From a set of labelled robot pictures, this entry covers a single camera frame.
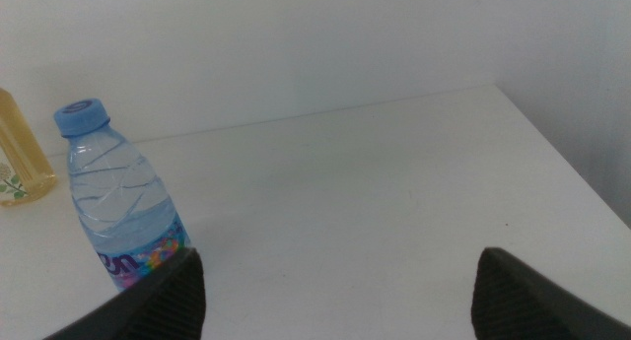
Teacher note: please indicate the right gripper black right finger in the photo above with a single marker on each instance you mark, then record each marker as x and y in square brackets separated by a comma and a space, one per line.
[517, 310]

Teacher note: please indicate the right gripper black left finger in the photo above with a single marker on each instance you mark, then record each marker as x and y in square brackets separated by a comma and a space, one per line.
[162, 310]

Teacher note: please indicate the clear water bottle blue cap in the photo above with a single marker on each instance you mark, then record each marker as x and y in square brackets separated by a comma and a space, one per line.
[118, 197]

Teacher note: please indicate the yellow tea bottle white cap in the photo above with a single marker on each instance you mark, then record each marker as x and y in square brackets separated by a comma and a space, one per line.
[24, 153]

